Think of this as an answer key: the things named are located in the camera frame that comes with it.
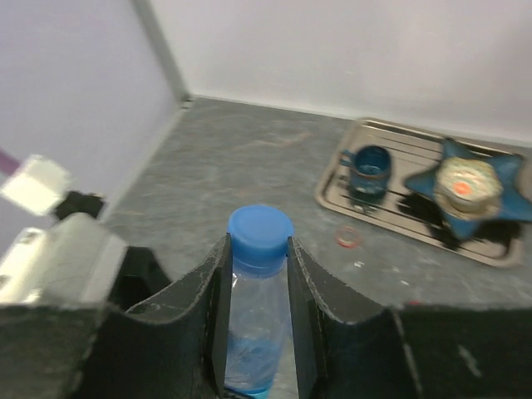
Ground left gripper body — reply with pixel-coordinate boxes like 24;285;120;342
56;190;170;310

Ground blue ceramic cup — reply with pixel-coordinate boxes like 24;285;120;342
339;145;392;199

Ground blue bottle cap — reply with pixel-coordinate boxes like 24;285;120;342
227;204;294;278

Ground small clear pink cap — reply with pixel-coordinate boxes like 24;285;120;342
335;225;361;249

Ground metal tray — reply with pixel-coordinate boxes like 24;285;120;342
314;118;525;268

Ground patterned small bowl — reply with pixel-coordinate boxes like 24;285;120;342
434;156;503;218

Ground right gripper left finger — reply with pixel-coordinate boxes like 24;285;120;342
1;236;232;398

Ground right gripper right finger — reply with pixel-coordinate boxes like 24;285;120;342
288;238;531;398

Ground blue tinted plastic bottle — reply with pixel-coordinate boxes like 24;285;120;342
224;263;290;398

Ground blue star-shaped plate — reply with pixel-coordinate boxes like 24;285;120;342
404;138;531;241

